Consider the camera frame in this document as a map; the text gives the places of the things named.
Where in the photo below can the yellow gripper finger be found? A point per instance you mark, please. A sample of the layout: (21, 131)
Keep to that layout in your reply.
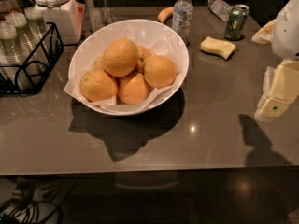
(280, 90)
(264, 35)

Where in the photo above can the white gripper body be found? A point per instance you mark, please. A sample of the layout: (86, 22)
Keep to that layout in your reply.
(287, 32)

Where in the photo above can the pale hidden left orange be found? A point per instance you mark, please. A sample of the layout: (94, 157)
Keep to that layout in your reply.
(98, 63)

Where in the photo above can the white bowl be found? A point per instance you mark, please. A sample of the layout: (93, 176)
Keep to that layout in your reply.
(149, 31)

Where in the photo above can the green soda can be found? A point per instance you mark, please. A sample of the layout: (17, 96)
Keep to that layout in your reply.
(236, 22)

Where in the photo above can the yellow sponge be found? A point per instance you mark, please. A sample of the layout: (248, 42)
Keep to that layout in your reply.
(217, 47)

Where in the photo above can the lying clear water bottle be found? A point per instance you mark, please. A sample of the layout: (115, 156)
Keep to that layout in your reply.
(220, 8)

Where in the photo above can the upright clear water bottle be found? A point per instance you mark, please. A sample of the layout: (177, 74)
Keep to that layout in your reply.
(181, 19)

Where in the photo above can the back orange with stem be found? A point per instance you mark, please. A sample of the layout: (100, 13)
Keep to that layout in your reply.
(143, 54)

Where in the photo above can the white ceramic lidded jar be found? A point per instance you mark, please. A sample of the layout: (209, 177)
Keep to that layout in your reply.
(67, 15)

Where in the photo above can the stacked clear plastic cups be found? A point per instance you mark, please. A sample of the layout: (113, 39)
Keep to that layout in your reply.
(22, 59)

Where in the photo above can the black wire rack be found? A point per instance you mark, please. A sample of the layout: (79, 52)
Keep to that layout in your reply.
(53, 47)

